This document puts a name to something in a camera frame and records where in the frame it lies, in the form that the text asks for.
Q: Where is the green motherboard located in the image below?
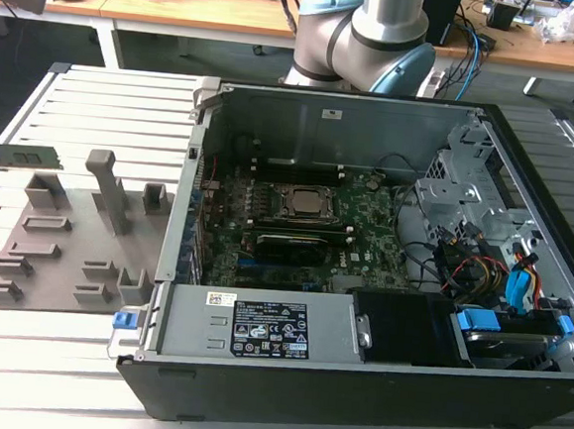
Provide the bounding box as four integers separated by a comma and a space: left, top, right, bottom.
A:
194, 161, 420, 302

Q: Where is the hard disk in blue carrier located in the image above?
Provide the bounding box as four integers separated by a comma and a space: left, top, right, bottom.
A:
446, 304, 574, 378

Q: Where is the black open PC case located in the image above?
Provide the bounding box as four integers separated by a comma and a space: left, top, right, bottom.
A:
111, 70, 574, 429

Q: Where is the yellow red wire bundle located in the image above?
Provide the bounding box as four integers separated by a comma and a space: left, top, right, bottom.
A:
437, 251, 512, 300

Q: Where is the metal drive cage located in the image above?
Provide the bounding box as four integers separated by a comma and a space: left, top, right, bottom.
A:
397, 119, 553, 256

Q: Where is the tall black device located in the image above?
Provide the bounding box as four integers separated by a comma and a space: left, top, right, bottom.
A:
418, 0, 464, 49

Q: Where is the green RAM stick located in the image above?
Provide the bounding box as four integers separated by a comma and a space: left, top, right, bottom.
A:
0, 144, 66, 173

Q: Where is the black CPU socket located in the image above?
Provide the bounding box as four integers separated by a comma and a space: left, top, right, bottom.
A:
265, 180, 348, 226

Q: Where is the grey parts rack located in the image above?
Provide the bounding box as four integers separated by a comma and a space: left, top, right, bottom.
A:
0, 141, 178, 324

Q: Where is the blue case latch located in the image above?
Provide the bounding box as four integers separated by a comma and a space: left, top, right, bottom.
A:
111, 309, 140, 333

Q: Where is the blue flat wire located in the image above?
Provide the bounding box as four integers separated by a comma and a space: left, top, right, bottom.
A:
504, 264, 538, 318

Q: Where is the black plastic shroud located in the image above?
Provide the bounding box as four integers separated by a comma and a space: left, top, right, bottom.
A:
347, 286, 461, 371

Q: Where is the grey power supply unit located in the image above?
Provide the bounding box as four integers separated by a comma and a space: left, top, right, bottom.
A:
156, 281, 371, 371

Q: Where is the small black speaker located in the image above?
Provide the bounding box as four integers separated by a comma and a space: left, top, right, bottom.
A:
485, 1, 526, 31

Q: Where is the silver CPU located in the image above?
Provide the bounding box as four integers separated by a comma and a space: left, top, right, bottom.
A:
289, 187, 328, 217

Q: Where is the black RAM slot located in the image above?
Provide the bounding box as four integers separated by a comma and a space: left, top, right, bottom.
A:
249, 165, 346, 188
245, 214, 356, 235
243, 223, 357, 246

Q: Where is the wooden desk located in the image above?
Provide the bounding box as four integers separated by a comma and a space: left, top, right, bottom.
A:
0, 0, 574, 107

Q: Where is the black graphics card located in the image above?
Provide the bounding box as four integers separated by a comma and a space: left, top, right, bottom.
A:
251, 230, 330, 272

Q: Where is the white power strip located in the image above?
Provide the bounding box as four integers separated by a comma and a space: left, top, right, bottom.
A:
422, 67, 447, 99

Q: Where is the clear plastic bag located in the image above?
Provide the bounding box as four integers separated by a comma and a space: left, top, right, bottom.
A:
536, 0, 574, 48

